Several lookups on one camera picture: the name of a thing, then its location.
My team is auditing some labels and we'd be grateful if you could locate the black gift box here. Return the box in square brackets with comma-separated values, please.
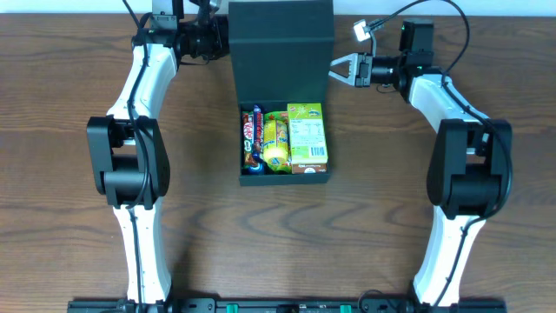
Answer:
[228, 1, 334, 186]

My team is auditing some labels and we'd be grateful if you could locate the green yellow snack box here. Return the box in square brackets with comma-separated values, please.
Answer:
[287, 103, 328, 164]

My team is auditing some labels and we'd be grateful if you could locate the Dairy Milk chocolate bar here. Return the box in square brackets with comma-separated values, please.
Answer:
[253, 105, 264, 163]

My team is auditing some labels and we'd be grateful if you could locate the yellow Mentos bottle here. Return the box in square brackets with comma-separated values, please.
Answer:
[262, 120, 289, 166]

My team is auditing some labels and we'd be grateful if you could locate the brown Pocky box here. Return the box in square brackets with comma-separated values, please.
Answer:
[292, 163, 328, 175]

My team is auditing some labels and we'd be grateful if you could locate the colourful gummy candy bag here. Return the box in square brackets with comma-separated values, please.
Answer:
[264, 111, 292, 174]

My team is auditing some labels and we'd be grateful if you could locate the KitKat Milo bar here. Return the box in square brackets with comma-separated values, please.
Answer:
[242, 111, 259, 165]

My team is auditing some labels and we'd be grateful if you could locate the blue Oreo pack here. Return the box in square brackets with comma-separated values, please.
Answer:
[242, 162, 265, 176]

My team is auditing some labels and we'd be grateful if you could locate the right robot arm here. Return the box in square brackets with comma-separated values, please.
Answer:
[329, 18, 513, 312]

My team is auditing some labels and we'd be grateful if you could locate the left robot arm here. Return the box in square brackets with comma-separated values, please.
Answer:
[86, 0, 229, 312]

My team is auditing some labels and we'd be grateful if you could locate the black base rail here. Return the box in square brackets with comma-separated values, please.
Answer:
[66, 297, 507, 313]

